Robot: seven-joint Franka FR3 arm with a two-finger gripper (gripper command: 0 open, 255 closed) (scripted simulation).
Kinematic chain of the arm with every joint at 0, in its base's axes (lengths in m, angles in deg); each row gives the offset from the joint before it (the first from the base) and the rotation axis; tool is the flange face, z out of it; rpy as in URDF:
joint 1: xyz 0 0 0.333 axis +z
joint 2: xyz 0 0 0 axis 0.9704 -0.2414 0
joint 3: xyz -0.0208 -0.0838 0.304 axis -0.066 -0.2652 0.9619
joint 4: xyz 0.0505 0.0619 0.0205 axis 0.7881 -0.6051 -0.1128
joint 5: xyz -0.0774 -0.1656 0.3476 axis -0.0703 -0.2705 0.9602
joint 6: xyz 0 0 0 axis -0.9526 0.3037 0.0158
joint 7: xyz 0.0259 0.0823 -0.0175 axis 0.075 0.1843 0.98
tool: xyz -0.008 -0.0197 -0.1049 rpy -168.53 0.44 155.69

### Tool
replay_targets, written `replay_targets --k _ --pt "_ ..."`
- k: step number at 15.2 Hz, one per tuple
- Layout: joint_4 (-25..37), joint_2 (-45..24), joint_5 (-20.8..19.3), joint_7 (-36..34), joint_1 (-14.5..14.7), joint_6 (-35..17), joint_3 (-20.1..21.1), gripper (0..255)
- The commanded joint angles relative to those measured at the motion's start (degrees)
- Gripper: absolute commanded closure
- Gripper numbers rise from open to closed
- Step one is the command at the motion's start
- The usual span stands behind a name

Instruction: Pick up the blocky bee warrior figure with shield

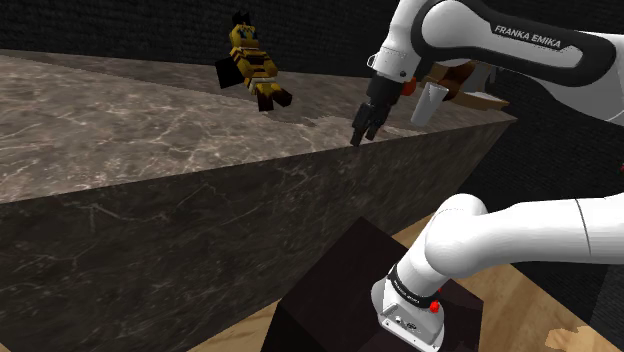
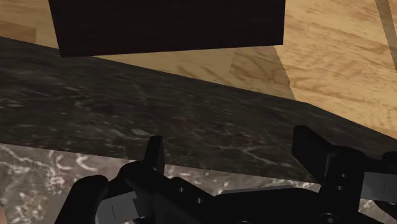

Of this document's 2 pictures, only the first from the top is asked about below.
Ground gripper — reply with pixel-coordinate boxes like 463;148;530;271
349;73;404;148

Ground white tapered cup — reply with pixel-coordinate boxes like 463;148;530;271
409;81;450;128

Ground brown angular wooden object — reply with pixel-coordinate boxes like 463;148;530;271
420;60;511;113

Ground yellow black bee toy figure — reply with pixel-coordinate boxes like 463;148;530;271
214;10;294;113

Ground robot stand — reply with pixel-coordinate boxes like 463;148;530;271
260;216;485;352

